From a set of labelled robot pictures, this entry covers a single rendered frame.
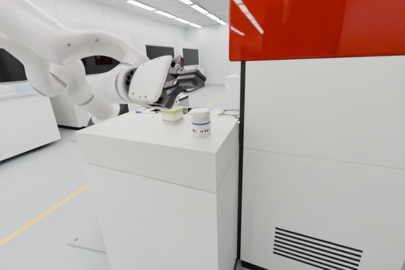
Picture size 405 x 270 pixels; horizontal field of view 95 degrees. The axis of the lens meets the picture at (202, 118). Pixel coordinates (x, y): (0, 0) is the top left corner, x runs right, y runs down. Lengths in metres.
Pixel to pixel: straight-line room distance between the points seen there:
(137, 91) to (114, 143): 0.43
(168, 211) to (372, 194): 0.81
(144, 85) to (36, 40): 0.26
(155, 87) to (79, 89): 0.81
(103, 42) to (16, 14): 0.16
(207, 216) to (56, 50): 0.64
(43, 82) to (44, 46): 0.50
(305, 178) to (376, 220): 0.30
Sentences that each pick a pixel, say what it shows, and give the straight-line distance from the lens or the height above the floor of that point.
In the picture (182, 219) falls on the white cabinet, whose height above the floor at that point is 0.67.
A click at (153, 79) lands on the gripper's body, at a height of 1.20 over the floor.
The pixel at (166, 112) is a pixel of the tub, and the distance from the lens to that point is 0.83.
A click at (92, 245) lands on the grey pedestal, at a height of 0.01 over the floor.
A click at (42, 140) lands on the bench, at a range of 3.79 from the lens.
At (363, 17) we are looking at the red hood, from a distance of 0.86.
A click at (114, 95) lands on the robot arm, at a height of 1.16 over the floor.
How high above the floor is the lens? 1.23
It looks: 17 degrees down
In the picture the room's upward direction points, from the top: 2 degrees counter-clockwise
